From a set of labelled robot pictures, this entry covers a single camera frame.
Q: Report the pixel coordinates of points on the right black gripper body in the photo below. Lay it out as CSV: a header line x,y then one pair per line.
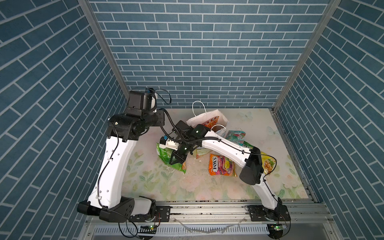
x,y
183,150

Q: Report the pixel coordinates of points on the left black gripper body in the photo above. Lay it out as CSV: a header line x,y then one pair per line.
x,y
156,118

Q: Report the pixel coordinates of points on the green snack packet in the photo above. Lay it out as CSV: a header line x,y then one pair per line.
x,y
165,156

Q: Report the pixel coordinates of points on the orange Fox's fruit candy bag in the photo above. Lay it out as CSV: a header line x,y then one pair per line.
x,y
221,165

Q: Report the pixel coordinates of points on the floral paper gift bag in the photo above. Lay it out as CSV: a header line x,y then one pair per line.
x,y
220,128

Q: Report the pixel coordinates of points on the teal Fox's candy bag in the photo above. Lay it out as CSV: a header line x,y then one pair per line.
x,y
236,137

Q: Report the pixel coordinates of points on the green Fox's Spring Tea candy bag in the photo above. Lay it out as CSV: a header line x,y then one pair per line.
x,y
246,145

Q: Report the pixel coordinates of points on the yellow-green snack packet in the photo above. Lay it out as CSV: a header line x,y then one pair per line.
x,y
268,163

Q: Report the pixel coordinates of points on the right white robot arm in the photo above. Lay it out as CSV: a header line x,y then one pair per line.
x,y
250,160

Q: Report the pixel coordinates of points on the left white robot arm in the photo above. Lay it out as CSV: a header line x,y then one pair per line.
x,y
123,132

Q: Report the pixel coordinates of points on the red snack packet in bag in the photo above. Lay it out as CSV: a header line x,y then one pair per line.
x,y
210,123

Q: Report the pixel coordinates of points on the floral table mat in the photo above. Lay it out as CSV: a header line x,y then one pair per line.
x,y
146,174

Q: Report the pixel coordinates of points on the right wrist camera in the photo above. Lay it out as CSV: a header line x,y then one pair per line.
x,y
165,142

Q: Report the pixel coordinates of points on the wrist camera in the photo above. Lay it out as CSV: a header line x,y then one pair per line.
x,y
150,100
165,142

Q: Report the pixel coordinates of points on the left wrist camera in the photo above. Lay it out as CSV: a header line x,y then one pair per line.
x,y
150,100

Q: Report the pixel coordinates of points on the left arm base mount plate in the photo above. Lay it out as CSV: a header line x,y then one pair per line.
x,y
162,215

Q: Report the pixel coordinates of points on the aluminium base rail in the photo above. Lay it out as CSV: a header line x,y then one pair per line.
x,y
221,220

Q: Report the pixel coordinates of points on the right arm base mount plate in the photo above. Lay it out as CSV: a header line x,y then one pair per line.
x,y
261,214

